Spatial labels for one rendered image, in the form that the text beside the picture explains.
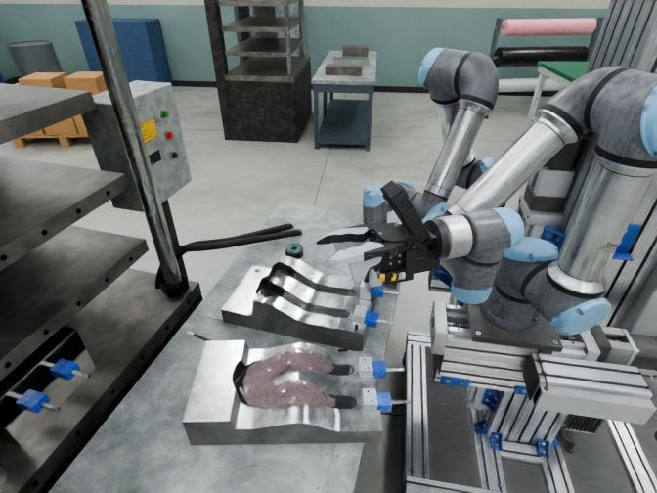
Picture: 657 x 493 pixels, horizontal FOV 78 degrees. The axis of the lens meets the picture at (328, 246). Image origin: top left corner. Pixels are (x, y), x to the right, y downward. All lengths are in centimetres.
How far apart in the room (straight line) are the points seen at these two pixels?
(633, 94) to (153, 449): 129
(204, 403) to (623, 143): 106
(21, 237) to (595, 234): 128
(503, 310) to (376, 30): 669
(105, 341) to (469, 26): 704
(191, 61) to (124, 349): 713
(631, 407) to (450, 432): 85
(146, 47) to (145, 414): 710
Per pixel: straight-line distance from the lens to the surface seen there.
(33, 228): 125
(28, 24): 974
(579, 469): 206
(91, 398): 145
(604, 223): 92
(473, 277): 80
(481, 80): 123
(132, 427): 131
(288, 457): 117
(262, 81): 515
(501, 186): 89
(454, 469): 187
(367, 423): 115
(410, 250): 67
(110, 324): 165
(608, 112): 87
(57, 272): 153
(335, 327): 131
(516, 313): 116
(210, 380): 119
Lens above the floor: 183
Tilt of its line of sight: 35 degrees down
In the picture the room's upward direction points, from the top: straight up
